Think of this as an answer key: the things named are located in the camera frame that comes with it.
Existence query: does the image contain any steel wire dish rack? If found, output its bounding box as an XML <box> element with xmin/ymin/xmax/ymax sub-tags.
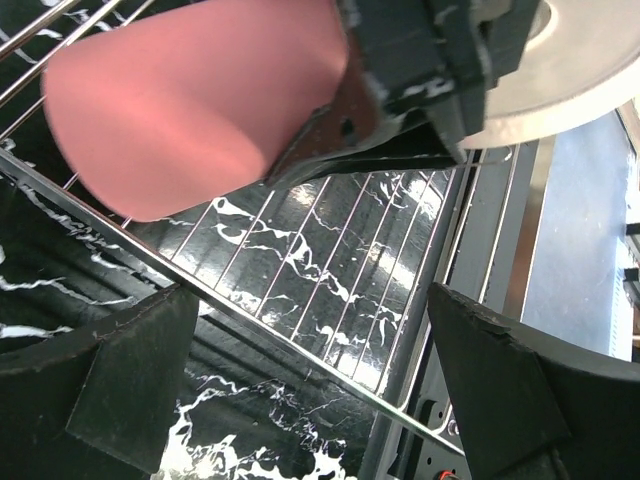
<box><xmin>0</xmin><ymin>0</ymin><xmax>536</xmax><ymax>457</ymax></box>

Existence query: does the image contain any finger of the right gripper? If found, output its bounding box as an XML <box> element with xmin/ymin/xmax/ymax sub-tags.
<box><xmin>264</xmin><ymin>107</ymin><xmax>460</xmax><ymax>186</ymax></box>

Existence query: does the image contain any white paper plate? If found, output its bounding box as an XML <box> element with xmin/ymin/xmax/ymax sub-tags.
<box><xmin>460</xmin><ymin>0</ymin><xmax>639</xmax><ymax>149</ymax></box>

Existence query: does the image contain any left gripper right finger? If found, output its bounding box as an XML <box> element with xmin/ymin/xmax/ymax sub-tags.
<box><xmin>427</xmin><ymin>283</ymin><xmax>639</xmax><ymax>479</ymax></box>

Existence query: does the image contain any pink plastic cup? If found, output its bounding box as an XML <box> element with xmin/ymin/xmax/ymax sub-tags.
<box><xmin>41</xmin><ymin>1</ymin><xmax>347</xmax><ymax>222</ymax></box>

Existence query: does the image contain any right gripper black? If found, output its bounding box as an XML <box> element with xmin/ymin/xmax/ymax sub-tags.
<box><xmin>339</xmin><ymin>1</ymin><xmax>539</xmax><ymax>160</ymax></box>

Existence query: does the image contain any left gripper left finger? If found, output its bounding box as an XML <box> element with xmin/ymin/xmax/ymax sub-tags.
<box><xmin>1</xmin><ymin>285</ymin><xmax>199</xmax><ymax>479</ymax></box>

